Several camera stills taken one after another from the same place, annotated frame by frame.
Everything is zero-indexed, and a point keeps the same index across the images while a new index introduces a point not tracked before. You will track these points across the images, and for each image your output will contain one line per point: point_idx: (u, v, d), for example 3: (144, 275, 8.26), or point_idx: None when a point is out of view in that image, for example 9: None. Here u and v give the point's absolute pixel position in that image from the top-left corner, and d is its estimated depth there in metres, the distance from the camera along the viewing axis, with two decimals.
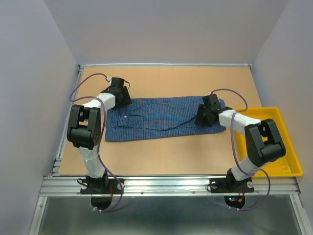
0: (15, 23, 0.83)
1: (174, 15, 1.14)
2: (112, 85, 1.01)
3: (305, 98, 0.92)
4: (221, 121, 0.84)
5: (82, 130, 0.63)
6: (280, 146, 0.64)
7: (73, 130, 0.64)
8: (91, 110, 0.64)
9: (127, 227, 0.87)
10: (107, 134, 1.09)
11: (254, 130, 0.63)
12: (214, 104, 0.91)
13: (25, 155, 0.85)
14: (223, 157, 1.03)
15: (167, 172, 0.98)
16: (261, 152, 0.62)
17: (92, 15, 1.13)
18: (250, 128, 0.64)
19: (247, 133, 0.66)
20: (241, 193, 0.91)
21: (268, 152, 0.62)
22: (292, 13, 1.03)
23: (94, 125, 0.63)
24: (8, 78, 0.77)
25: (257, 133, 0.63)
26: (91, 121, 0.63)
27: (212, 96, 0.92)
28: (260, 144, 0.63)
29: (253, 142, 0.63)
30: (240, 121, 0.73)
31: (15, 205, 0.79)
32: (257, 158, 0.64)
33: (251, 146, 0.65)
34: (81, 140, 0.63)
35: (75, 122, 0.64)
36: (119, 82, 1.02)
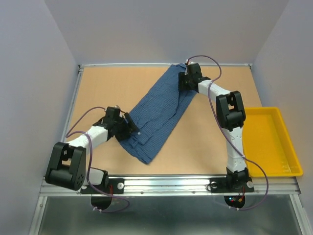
0: (16, 22, 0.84)
1: (174, 15, 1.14)
2: (106, 117, 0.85)
3: (305, 98, 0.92)
4: (200, 89, 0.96)
5: (63, 172, 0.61)
6: (242, 113, 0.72)
7: (54, 172, 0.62)
8: (75, 152, 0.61)
9: (127, 227, 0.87)
10: (144, 159, 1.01)
11: (221, 100, 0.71)
12: (196, 73, 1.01)
13: (25, 155, 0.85)
14: (223, 157, 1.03)
15: (167, 172, 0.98)
16: (226, 118, 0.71)
17: (92, 15, 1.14)
18: (219, 98, 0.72)
19: (216, 102, 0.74)
20: (241, 193, 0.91)
21: (233, 118, 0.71)
22: (292, 12, 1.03)
23: (75, 169, 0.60)
24: (8, 78, 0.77)
25: (225, 102, 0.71)
26: (73, 163, 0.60)
27: (194, 65, 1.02)
28: (226, 111, 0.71)
29: (220, 109, 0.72)
30: (214, 92, 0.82)
31: (16, 204, 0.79)
32: (223, 123, 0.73)
33: (219, 113, 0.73)
34: (61, 182, 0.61)
35: (55, 163, 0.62)
36: (115, 113, 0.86)
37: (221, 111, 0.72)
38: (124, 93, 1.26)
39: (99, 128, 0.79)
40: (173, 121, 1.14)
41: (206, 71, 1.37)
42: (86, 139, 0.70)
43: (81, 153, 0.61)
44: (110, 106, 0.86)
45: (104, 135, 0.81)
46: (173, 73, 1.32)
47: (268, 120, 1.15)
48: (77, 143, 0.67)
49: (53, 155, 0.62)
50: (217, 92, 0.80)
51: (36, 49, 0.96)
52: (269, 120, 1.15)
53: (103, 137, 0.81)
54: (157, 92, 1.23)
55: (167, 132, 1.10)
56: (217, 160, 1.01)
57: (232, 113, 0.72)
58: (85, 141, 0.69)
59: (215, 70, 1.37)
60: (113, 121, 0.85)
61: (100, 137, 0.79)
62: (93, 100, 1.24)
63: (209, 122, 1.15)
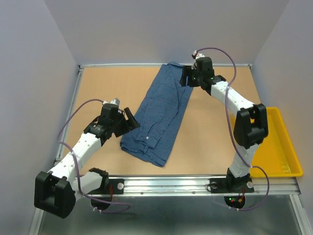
0: (16, 23, 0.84)
1: (174, 15, 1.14)
2: (101, 117, 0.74)
3: (305, 98, 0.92)
4: (212, 91, 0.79)
5: (52, 201, 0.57)
6: (264, 129, 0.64)
7: (41, 200, 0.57)
8: (57, 187, 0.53)
9: (127, 227, 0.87)
10: (158, 162, 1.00)
11: (244, 116, 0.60)
12: (208, 70, 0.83)
13: (25, 155, 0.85)
14: (224, 157, 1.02)
15: (167, 172, 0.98)
16: (248, 137, 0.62)
17: (92, 15, 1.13)
18: (241, 114, 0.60)
19: (237, 117, 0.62)
20: (241, 193, 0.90)
21: (255, 135, 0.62)
22: (292, 13, 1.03)
23: (62, 202, 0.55)
24: (8, 78, 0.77)
25: (248, 119, 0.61)
26: (58, 197, 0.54)
27: (206, 60, 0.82)
28: (248, 129, 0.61)
29: (242, 127, 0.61)
30: (232, 101, 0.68)
31: (15, 205, 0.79)
32: (243, 141, 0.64)
33: (238, 129, 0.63)
34: (51, 210, 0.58)
35: (40, 194, 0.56)
36: (110, 113, 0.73)
37: (242, 129, 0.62)
38: (124, 93, 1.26)
39: (88, 138, 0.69)
40: (176, 120, 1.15)
41: None
42: (72, 162, 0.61)
43: (64, 189, 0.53)
44: (106, 105, 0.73)
45: (97, 144, 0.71)
46: (165, 73, 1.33)
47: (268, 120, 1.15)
48: (60, 171, 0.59)
49: (36, 188, 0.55)
50: (237, 102, 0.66)
51: (36, 50, 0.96)
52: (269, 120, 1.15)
53: (97, 144, 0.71)
54: (154, 95, 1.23)
55: (174, 131, 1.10)
56: (217, 161, 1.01)
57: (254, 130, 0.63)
58: (71, 166, 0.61)
59: (215, 70, 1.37)
60: (109, 123, 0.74)
61: (93, 148, 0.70)
62: (93, 100, 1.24)
63: (209, 122, 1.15)
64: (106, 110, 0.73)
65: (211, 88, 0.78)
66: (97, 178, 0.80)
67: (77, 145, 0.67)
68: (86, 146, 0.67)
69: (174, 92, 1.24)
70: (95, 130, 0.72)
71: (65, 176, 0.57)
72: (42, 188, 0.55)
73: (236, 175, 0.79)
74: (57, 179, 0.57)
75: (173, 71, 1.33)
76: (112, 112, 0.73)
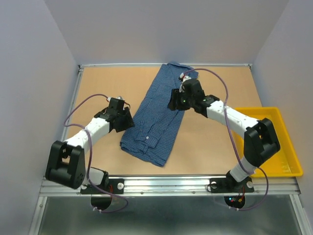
0: (17, 23, 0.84)
1: (174, 15, 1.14)
2: (109, 107, 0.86)
3: (305, 98, 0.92)
4: (209, 114, 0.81)
5: (62, 171, 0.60)
6: (274, 143, 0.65)
7: (52, 170, 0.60)
8: (73, 152, 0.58)
9: (127, 227, 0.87)
10: (158, 162, 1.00)
11: (254, 135, 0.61)
12: (198, 92, 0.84)
13: (25, 155, 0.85)
14: (224, 157, 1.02)
15: (167, 172, 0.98)
16: (260, 154, 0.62)
17: (92, 15, 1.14)
18: (250, 134, 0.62)
19: (246, 138, 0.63)
20: (241, 193, 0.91)
21: (267, 153, 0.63)
22: (292, 12, 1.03)
23: (74, 169, 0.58)
24: (8, 78, 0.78)
25: (257, 138, 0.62)
26: (71, 162, 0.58)
27: (194, 83, 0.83)
28: (259, 147, 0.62)
29: (254, 147, 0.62)
30: (234, 121, 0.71)
31: (15, 204, 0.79)
32: (256, 159, 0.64)
33: (250, 149, 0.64)
34: (61, 181, 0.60)
35: (54, 162, 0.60)
36: (118, 105, 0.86)
37: (254, 149, 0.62)
38: (124, 93, 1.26)
39: (99, 121, 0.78)
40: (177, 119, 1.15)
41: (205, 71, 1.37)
42: (86, 136, 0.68)
43: (79, 155, 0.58)
44: (114, 98, 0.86)
45: (105, 128, 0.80)
46: (165, 73, 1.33)
47: None
48: (76, 142, 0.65)
49: (52, 155, 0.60)
50: (240, 121, 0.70)
51: (36, 50, 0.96)
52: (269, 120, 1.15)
53: (104, 130, 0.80)
54: (154, 95, 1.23)
55: (174, 132, 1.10)
56: (217, 161, 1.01)
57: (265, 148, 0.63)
58: (85, 138, 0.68)
59: (215, 70, 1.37)
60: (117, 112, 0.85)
61: (101, 130, 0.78)
62: (93, 100, 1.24)
63: (209, 122, 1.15)
64: (115, 101, 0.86)
65: (207, 110, 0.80)
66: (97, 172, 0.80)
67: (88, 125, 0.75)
68: (97, 127, 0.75)
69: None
70: (104, 116, 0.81)
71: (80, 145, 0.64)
72: (56, 155, 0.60)
73: (238, 178, 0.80)
74: (71, 149, 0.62)
75: (173, 72, 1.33)
76: (120, 103, 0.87)
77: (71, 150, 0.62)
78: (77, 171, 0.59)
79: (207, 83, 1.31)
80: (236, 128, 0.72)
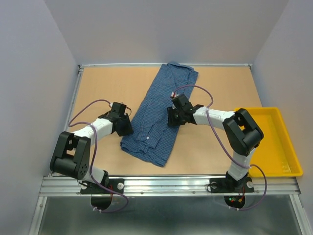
0: (16, 22, 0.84)
1: (174, 15, 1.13)
2: (111, 111, 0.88)
3: (305, 98, 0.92)
4: (197, 120, 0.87)
5: (68, 160, 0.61)
6: (257, 130, 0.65)
7: (58, 160, 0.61)
8: (80, 141, 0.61)
9: (127, 227, 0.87)
10: (159, 162, 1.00)
11: (231, 123, 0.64)
12: (185, 104, 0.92)
13: (25, 155, 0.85)
14: (223, 157, 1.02)
15: (167, 172, 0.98)
16: (243, 142, 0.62)
17: (92, 15, 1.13)
18: (228, 123, 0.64)
19: (226, 129, 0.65)
20: (241, 193, 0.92)
21: (250, 140, 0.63)
22: (292, 12, 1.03)
23: (80, 157, 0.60)
24: (8, 78, 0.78)
25: (235, 125, 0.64)
26: (78, 151, 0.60)
27: (181, 96, 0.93)
28: (240, 135, 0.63)
29: (234, 135, 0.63)
30: (215, 117, 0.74)
31: (15, 204, 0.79)
32: (241, 149, 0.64)
33: (233, 139, 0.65)
34: (65, 171, 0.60)
35: (60, 151, 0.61)
36: (121, 107, 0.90)
37: (235, 137, 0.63)
38: (124, 93, 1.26)
39: (103, 121, 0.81)
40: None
41: (205, 71, 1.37)
42: (91, 130, 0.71)
43: (86, 143, 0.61)
44: (116, 102, 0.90)
45: (108, 129, 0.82)
46: (165, 73, 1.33)
47: (268, 120, 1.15)
48: (82, 134, 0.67)
49: (58, 144, 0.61)
50: (219, 116, 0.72)
51: (35, 50, 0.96)
52: (269, 120, 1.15)
53: (107, 130, 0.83)
54: (154, 95, 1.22)
55: (175, 132, 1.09)
56: (217, 161, 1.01)
57: (247, 135, 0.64)
58: (91, 131, 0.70)
59: (215, 70, 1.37)
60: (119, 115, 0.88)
61: (104, 130, 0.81)
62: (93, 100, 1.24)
63: None
64: (118, 105, 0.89)
65: (194, 116, 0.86)
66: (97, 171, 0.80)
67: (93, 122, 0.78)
68: (101, 124, 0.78)
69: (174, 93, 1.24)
70: (107, 118, 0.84)
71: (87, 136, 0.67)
72: (64, 145, 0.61)
73: (237, 177, 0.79)
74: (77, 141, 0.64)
75: (173, 72, 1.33)
76: (122, 106, 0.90)
77: (77, 141, 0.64)
78: (82, 160, 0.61)
79: (208, 82, 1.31)
80: (220, 126, 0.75)
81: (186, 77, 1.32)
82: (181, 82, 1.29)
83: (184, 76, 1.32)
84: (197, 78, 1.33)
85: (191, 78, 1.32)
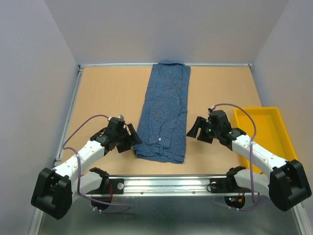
0: (16, 22, 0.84)
1: (174, 15, 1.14)
2: (107, 129, 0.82)
3: (305, 98, 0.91)
4: (234, 148, 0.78)
5: (48, 200, 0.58)
6: (306, 188, 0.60)
7: (38, 198, 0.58)
8: (58, 183, 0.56)
9: (127, 227, 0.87)
10: (177, 160, 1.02)
11: (281, 177, 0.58)
12: (224, 124, 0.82)
13: (25, 155, 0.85)
14: (223, 158, 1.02)
15: (167, 171, 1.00)
16: (288, 199, 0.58)
17: (92, 15, 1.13)
18: (277, 176, 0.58)
19: (272, 179, 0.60)
20: (241, 193, 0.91)
21: (297, 197, 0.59)
22: (292, 12, 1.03)
23: (59, 200, 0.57)
24: (8, 78, 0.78)
25: (285, 179, 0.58)
26: (57, 194, 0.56)
27: (221, 115, 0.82)
28: (287, 192, 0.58)
29: (280, 189, 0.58)
30: (260, 159, 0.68)
31: (16, 205, 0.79)
32: (281, 203, 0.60)
33: (276, 191, 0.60)
34: (45, 209, 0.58)
35: (40, 190, 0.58)
36: (117, 126, 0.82)
37: (280, 191, 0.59)
38: (124, 94, 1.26)
39: (93, 145, 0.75)
40: (182, 116, 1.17)
41: (205, 71, 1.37)
42: (76, 165, 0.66)
43: (64, 187, 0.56)
44: (114, 118, 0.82)
45: (100, 152, 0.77)
46: (158, 74, 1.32)
47: (268, 120, 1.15)
48: (65, 171, 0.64)
49: (38, 182, 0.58)
50: (266, 159, 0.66)
51: (35, 49, 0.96)
52: (269, 120, 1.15)
53: (100, 153, 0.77)
54: (154, 96, 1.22)
55: (183, 130, 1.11)
56: (217, 161, 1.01)
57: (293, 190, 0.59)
58: (75, 167, 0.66)
59: (215, 70, 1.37)
60: (115, 133, 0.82)
61: (96, 156, 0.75)
62: (93, 100, 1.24)
63: None
64: (113, 123, 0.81)
65: (233, 144, 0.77)
66: (96, 178, 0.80)
67: (82, 149, 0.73)
68: (90, 152, 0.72)
69: (171, 90, 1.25)
70: (100, 139, 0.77)
71: (67, 175, 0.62)
72: (44, 184, 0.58)
73: (240, 184, 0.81)
74: (59, 177, 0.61)
75: (167, 71, 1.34)
76: (119, 125, 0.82)
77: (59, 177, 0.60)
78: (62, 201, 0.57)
79: (208, 83, 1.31)
80: (262, 168, 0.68)
81: (180, 73, 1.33)
82: (177, 80, 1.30)
83: (177, 72, 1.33)
84: (190, 72, 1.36)
85: (186, 73, 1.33)
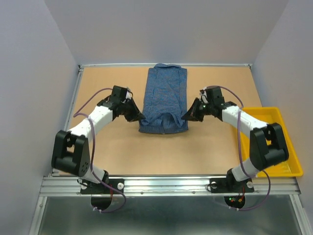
0: (15, 22, 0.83)
1: (174, 14, 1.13)
2: (112, 96, 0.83)
3: (305, 98, 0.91)
4: (224, 118, 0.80)
5: (68, 160, 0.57)
6: (283, 151, 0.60)
7: (58, 160, 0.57)
8: (77, 141, 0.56)
9: (127, 227, 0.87)
10: (178, 123, 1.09)
11: (259, 134, 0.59)
12: (217, 98, 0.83)
13: (25, 155, 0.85)
14: (223, 157, 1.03)
15: (166, 172, 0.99)
16: (264, 157, 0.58)
17: (92, 15, 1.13)
18: (255, 133, 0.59)
19: (251, 137, 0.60)
20: (241, 193, 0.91)
21: (274, 156, 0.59)
22: (292, 12, 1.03)
23: (78, 158, 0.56)
24: (8, 77, 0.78)
25: (263, 137, 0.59)
26: (76, 151, 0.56)
27: (215, 88, 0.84)
28: (264, 150, 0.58)
29: (258, 146, 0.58)
30: (245, 123, 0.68)
31: (15, 205, 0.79)
32: (259, 163, 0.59)
33: (255, 151, 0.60)
34: (66, 170, 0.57)
35: (59, 151, 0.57)
36: (121, 92, 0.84)
37: (258, 149, 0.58)
38: None
39: (102, 109, 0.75)
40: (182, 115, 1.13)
41: (204, 71, 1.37)
42: (89, 126, 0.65)
43: (83, 144, 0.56)
44: (117, 85, 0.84)
45: (109, 116, 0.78)
46: (154, 78, 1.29)
47: (268, 120, 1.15)
48: (80, 130, 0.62)
49: (55, 144, 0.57)
50: (250, 123, 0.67)
51: (35, 49, 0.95)
52: (269, 120, 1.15)
53: (108, 118, 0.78)
54: (153, 101, 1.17)
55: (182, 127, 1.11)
56: (217, 161, 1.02)
57: (270, 150, 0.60)
58: (88, 128, 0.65)
59: (215, 70, 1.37)
60: (119, 100, 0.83)
61: (105, 119, 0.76)
62: (93, 101, 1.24)
63: (210, 123, 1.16)
64: (118, 89, 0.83)
65: (222, 113, 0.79)
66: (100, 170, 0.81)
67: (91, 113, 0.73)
68: (100, 114, 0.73)
69: (170, 92, 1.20)
70: (107, 105, 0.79)
71: (84, 134, 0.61)
72: (61, 145, 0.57)
73: (238, 178, 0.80)
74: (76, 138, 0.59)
75: (163, 74, 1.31)
76: (122, 91, 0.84)
77: (75, 139, 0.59)
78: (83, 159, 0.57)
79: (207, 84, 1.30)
80: (246, 131, 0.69)
81: (177, 76, 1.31)
82: (175, 82, 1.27)
83: (174, 75, 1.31)
84: (187, 75, 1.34)
85: (182, 76, 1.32)
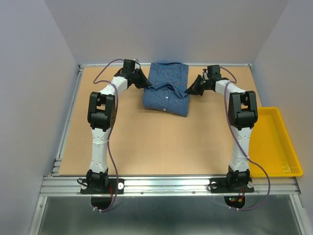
0: (14, 22, 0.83)
1: (174, 14, 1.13)
2: (124, 68, 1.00)
3: (305, 98, 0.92)
4: (216, 88, 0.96)
5: (100, 115, 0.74)
6: (254, 113, 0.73)
7: (92, 114, 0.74)
8: (107, 98, 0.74)
9: (127, 227, 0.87)
10: (180, 96, 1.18)
11: (235, 96, 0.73)
12: (215, 73, 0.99)
13: (25, 156, 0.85)
14: (222, 155, 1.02)
15: (167, 172, 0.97)
16: (236, 115, 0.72)
17: (93, 14, 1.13)
18: (233, 95, 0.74)
19: (230, 99, 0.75)
20: (241, 193, 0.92)
21: (244, 116, 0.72)
22: (292, 13, 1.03)
23: (110, 111, 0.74)
24: (8, 77, 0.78)
25: (237, 99, 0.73)
26: (107, 106, 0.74)
27: (215, 65, 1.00)
28: (237, 109, 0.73)
29: (233, 106, 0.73)
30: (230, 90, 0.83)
31: (16, 205, 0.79)
32: (233, 120, 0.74)
33: (231, 110, 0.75)
34: (99, 122, 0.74)
35: (93, 107, 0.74)
36: (131, 64, 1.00)
37: (233, 107, 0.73)
38: (123, 93, 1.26)
39: (120, 79, 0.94)
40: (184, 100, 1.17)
41: None
42: (112, 89, 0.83)
43: (112, 100, 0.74)
44: (127, 59, 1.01)
45: (125, 84, 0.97)
46: (157, 69, 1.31)
47: (268, 120, 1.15)
48: (107, 92, 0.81)
49: (91, 102, 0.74)
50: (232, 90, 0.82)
51: (35, 48, 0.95)
52: (269, 120, 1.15)
53: (124, 85, 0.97)
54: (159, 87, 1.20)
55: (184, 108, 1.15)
56: (215, 160, 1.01)
57: (243, 111, 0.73)
58: (112, 90, 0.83)
59: None
60: (130, 71, 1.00)
61: (122, 86, 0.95)
62: None
63: (210, 121, 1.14)
64: (128, 62, 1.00)
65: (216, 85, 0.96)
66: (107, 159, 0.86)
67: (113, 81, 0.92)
68: (119, 82, 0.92)
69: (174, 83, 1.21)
70: (122, 76, 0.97)
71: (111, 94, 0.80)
72: (95, 103, 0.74)
73: (235, 168, 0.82)
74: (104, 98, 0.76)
75: (165, 66, 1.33)
76: (132, 63, 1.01)
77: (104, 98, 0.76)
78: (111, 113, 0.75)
79: None
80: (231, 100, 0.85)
81: (178, 71, 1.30)
82: (175, 77, 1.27)
83: (175, 70, 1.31)
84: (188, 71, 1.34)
85: (184, 71, 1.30)
